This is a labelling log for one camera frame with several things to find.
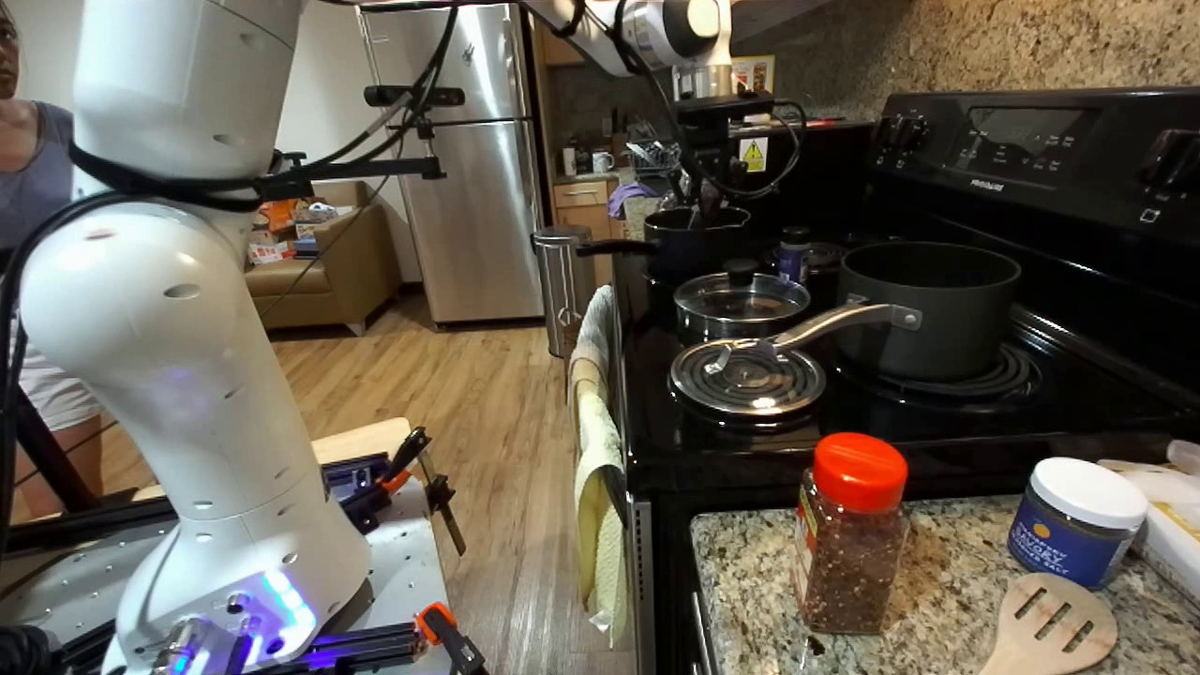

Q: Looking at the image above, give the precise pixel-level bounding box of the black pot with handle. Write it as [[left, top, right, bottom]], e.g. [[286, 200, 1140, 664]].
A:
[[565, 204, 756, 286]]

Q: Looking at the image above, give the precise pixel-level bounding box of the steel rimmed flat pan lid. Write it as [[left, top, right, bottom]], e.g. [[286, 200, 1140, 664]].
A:
[[667, 334, 834, 430]]

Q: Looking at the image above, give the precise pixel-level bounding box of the black depth sensor bar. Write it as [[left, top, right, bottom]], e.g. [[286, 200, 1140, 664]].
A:
[[359, 81, 470, 112]]

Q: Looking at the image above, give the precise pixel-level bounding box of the brown armchair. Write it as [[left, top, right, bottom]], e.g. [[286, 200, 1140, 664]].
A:
[[236, 179, 406, 339]]

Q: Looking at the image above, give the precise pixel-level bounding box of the steel trash can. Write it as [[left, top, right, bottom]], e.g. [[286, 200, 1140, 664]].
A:
[[535, 224, 594, 364]]

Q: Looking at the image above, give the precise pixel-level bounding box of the slotted wooden spatula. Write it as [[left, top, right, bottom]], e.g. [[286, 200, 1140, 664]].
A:
[[976, 571, 1120, 675]]

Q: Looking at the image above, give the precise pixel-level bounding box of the large grey saucepan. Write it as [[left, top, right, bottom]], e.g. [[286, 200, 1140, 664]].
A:
[[705, 237, 1024, 386]]

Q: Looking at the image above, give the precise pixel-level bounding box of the black orange bar clamp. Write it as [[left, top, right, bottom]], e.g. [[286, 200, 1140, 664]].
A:
[[295, 600, 495, 675], [332, 425, 471, 557]]

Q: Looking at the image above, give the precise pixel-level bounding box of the pot with glass lid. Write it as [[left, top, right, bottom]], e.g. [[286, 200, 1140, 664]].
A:
[[671, 254, 819, 344]]

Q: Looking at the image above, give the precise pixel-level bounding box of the red lid spice jar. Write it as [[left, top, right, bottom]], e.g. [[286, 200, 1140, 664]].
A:
[[794, 427, 910, 636]]

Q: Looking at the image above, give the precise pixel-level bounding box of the black electric stove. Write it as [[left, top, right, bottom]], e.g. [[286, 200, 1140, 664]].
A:
[[615, 86, 1200, 675]]

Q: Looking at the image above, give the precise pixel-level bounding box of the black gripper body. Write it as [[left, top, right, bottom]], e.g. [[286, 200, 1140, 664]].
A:
[[671, 89, 784, 179]]

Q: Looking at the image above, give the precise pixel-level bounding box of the stainless steel refrigerator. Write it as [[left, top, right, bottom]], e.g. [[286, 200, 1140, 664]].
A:
[[356, 0, 551, 331]]

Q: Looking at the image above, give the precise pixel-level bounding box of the person in grey shirt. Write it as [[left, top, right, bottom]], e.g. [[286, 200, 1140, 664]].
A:
[[0, 2, 107, 522]]

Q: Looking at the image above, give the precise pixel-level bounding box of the black box appliance yellow sticker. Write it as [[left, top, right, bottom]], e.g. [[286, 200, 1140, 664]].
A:
[[717, 121, 879, 241]]

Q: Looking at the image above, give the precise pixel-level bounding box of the blue jar white lid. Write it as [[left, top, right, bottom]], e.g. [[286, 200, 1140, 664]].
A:
[[1006, 452, 1151, 594]]

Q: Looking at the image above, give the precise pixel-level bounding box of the wooden board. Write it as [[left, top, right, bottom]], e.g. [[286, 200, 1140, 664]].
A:
[[306, 417, 417, 472]]

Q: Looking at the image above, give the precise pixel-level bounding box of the black camera boom bar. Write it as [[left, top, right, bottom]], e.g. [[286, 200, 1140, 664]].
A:
[[249, 149, 445, 204]]

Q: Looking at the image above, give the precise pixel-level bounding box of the cream kitchen towel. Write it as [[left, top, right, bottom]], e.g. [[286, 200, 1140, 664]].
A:
[[565, 282, 634, 634]]

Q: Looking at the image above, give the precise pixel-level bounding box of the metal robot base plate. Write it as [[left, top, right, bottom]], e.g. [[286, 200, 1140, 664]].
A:
[[0, 512, 456, 675]]

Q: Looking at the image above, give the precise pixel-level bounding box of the small dark blue bottle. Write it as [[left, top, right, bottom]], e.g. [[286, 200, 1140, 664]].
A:
[[774, 221, 819, 286]]

